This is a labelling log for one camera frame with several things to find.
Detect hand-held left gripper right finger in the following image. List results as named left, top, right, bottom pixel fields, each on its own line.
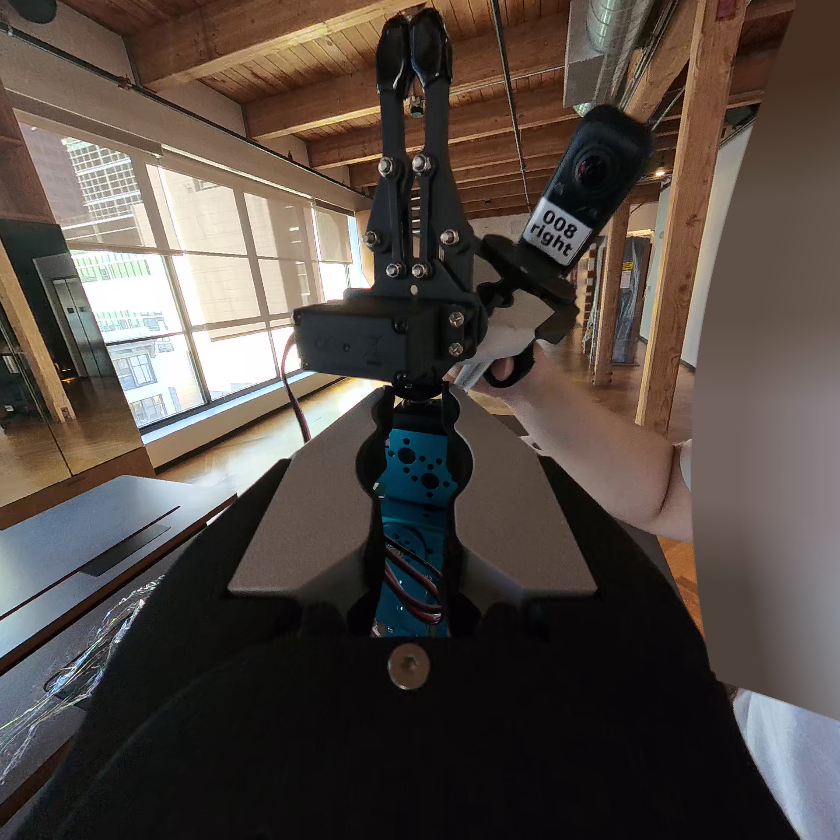
left=448, top=387, right=598, bottom=616

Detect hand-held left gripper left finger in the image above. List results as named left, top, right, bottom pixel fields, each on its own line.
left=227, top=387, right=388, bottom=618

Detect blue and black toy robot arm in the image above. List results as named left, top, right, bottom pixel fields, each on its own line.
left=292, top=7, right=490, bottom=639

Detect red white black servo cable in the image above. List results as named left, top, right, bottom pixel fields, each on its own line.
left=281, top=328, right=318, bottom=442

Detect person's right forearm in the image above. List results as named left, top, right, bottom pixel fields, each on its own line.
left=518, top=357, right=694, bottom=543

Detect dark grey desk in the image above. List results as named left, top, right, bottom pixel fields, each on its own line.
left=0, top=474, right=238, bottom=840

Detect person's right hand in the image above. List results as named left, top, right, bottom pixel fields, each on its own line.
left=446, top=343, right=559, bottom=411

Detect dark standing panel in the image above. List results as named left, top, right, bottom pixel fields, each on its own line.
left=612, top=235, right=652, bottom=366

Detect black metal ceiling pipe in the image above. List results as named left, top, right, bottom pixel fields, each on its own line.
left=491, top=0, right=534, bottom=212

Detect clear plastic wrap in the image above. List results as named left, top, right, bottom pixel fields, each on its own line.
left=0, top=581, right=148, bottom=778

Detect slim wooden post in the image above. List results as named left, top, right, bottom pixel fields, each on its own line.
left=591, top=203, right=632, bottom=388

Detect bundled servo cables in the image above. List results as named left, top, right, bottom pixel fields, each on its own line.
left=382, top=537, right=445, bottom=626

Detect thick wooden post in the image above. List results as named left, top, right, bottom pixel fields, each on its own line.
left=635, top=0, right=750, bottom=435

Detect silver air duct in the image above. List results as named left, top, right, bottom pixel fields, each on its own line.
left=564, top=0, right=665, bottom=116

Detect wooden wall shelf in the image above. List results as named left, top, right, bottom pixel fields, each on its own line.
left=0, top=84, right=59, bottom=225

